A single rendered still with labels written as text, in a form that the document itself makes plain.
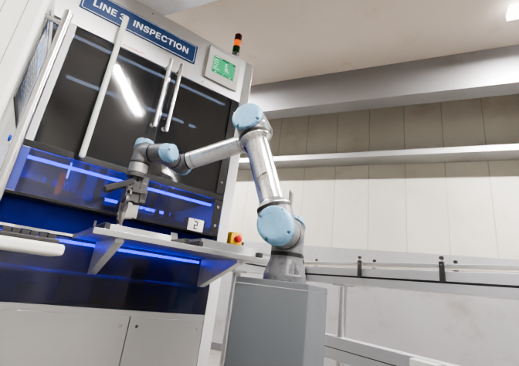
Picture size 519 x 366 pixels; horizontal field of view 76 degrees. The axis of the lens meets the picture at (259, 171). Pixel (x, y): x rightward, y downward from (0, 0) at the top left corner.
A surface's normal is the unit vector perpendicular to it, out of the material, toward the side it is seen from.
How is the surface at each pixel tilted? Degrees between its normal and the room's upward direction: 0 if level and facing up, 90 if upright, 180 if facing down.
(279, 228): 97
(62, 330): 90
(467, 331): 90
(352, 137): 90
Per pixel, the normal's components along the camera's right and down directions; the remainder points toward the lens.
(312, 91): -0.40, -0.35
